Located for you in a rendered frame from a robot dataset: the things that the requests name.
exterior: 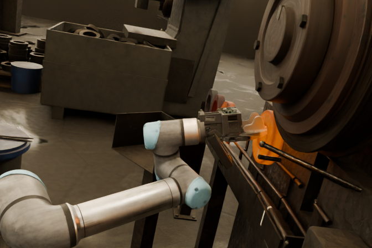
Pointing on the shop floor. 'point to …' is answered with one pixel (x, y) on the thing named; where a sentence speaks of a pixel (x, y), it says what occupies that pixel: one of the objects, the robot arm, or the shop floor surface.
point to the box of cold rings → (102, 71)
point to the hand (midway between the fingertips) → (268, 130)
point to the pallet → (18, 55)
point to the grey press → (189, 29)
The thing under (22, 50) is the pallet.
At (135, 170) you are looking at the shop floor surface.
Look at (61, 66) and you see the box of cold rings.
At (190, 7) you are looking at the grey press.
